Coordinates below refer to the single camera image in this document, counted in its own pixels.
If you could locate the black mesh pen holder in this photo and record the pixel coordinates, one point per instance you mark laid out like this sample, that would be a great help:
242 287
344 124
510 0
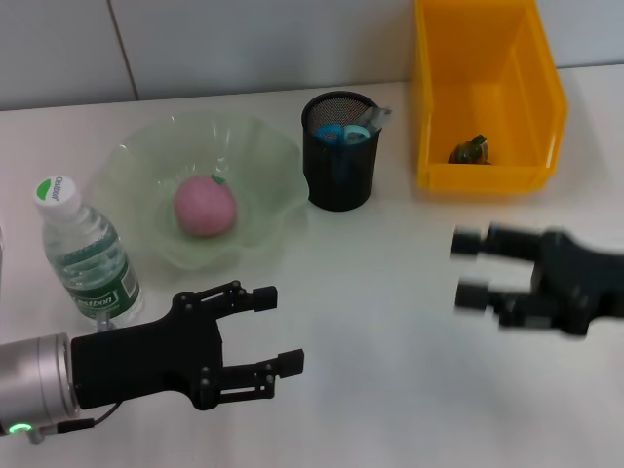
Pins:
341 190

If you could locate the grey ballpoint pen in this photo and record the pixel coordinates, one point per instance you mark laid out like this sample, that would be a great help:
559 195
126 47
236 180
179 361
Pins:
382 116

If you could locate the blue scissors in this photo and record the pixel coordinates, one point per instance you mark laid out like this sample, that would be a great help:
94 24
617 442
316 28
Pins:
331 134

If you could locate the yellow plastic bin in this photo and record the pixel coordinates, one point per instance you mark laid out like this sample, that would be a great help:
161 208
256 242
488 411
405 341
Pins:
487 97

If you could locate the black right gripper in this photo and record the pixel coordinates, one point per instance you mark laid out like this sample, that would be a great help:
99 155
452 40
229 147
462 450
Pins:
580 283

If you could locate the green plastic wrapper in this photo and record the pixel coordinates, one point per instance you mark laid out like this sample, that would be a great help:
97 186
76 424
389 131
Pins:
468 152

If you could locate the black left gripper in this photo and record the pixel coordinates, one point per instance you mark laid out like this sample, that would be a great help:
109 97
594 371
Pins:
146 356

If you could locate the green glass fruit plate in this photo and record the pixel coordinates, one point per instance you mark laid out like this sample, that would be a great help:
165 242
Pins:
263 195

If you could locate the pink peach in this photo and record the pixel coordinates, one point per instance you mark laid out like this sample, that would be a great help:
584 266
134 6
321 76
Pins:
205 207

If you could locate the clear water bottle green label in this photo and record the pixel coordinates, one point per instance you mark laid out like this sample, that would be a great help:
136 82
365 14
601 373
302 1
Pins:
83 253

